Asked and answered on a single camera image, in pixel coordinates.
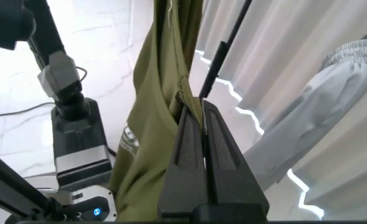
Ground pale grey shorts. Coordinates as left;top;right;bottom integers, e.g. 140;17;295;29
244;27;367;190

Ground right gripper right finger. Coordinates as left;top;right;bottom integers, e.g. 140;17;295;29
202;100;270;222

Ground black cable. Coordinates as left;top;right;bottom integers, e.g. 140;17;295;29
0;101;57;119
76;65;88;83

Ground black clothes rack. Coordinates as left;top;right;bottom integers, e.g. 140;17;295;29
198;0;253;99

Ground green garment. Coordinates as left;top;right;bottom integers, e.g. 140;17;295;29
108;0;205;222

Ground white curtain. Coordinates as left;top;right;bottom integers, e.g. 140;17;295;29
195;0;367;218

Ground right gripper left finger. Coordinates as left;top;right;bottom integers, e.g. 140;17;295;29
157;105;209;222

